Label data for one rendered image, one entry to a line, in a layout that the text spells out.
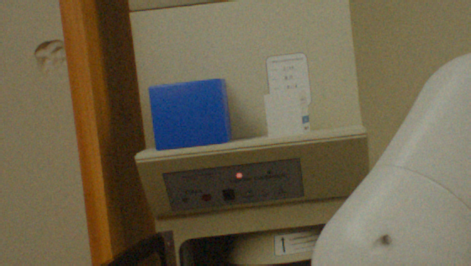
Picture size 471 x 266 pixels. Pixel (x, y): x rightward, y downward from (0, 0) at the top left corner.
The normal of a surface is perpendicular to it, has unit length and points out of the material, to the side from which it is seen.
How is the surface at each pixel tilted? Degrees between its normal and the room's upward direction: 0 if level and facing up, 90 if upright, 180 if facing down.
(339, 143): 135
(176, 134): 90
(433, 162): 55
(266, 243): 66
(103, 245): 90
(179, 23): 90
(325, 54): 90
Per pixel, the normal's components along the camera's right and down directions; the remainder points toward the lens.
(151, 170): 0.07, 0.74
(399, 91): -0.01, 0.05
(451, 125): -0.25, -0.49
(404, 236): 0.10, -0.47
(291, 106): -0.22, 0.07
